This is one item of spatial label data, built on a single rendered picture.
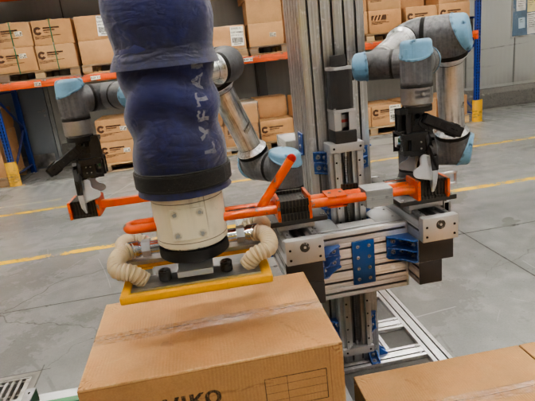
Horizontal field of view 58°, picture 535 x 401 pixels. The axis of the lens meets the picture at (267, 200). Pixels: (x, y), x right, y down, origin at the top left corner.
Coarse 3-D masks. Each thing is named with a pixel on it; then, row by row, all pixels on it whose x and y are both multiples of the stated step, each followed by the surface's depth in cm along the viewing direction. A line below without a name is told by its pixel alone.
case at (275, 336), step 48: (240, 288) 144; (288, 288) 140; (96, 336) 126; (144, 336) 124; (192, 336) 121; (240, 336) 119; (288, 336) 117; (336, 336) 115; (96, 384) 107; (144, 384) 107; (192, 384) 109; (240, 384) 111; (288, 384) 113; (336, 384) 115
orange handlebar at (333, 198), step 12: (324, 192) 122; (336, 192) 120; (348, 192) 122; (360, 192) 122; (396, 192) 119; (408, 192) 120; (108, 204) 139; (120, 204) 139; (240, 204) 120; (252, 204) 120; (312, 204) 117; (324, 204) 118; (336, 204) 119; (348, 204) 119; (228, 216) 115; (240, 216) 116; (252, 216) 116; (132, 228) 113; (144, 228) 113; (156, 228) 114
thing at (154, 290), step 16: (160, 272) 109; (176, 272) 114; (224, 272) 111; (240, 272) 110; (256, 272) 109; (128, 288) 109; (144, 288) 107; (160, 288) 107; (176, 288) 107; (192, 288) 107; (208, 288) 107; (224, 288) 108; (128, 304) 106
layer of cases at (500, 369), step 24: (456, 360) 164; (480, 360) 163; (504, 360) 161; (528, 360) 160; (360, 384) 158; (384, 384) 157; (408, 384) 155; (432, 384) 154; (456, 384) 153; (480, 384) 152; (504, 384) 151; (528, 384) 149
